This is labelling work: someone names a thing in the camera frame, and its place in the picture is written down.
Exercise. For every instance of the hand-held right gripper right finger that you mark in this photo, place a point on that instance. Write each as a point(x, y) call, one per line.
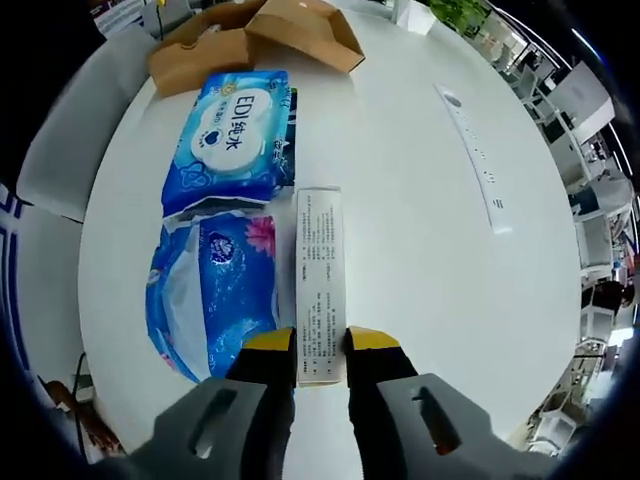
point(390, 400)

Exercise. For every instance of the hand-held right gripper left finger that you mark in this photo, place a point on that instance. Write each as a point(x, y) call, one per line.
point(250, 400)

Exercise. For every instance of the blue floral tissue pack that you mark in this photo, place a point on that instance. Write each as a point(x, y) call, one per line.
point(220, 290)

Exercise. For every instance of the white long carton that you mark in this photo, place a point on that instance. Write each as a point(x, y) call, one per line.
point(320, 260)

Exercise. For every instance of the blue wet wipes pack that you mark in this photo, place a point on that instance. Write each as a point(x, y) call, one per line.
point(225, 140)

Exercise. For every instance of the black green soft packet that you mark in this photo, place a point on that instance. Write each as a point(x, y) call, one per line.
point(290, 130)

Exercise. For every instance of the brown cardboard shoe box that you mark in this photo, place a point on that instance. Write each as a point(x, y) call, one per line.
point(300, 30)

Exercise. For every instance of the white power strip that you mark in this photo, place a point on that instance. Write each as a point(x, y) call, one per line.
point(475, 160)

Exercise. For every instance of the grey office chair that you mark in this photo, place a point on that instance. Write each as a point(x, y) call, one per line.
point(75, 125)

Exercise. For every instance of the group of white office chairs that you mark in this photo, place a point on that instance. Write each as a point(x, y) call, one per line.
point(585, 97)

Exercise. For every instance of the green plant in white pot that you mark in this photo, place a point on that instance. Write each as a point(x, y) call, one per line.
point(450, 10)

